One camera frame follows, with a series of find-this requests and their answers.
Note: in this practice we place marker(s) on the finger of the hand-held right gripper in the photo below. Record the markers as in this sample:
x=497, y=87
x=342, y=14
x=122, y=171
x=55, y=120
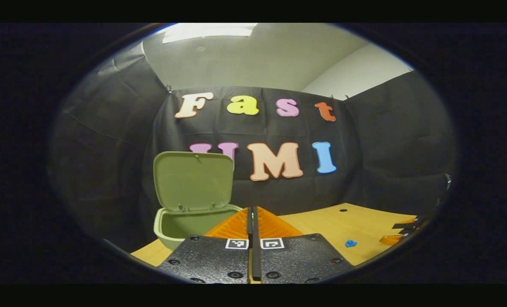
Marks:
x=390, y=239
x=407, y=224

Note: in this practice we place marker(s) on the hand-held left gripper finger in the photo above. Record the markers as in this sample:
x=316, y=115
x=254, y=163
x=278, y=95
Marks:
x=249, y=224
x=257, y=260

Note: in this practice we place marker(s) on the blue paper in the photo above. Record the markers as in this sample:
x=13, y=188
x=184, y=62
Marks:
x=350, y=243

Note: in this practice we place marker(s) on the green desktop garbage bin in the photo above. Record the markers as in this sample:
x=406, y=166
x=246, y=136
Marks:
x=194, y=179

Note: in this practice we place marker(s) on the wooden desktop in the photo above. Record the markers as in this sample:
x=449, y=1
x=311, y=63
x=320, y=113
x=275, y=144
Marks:
x=321, y=221

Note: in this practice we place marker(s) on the black backdrop cloth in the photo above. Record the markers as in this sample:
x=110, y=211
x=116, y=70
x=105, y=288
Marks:
x=364, y=149

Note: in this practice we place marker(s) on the ceiling light panel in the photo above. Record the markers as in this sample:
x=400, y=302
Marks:
x=206, y=32

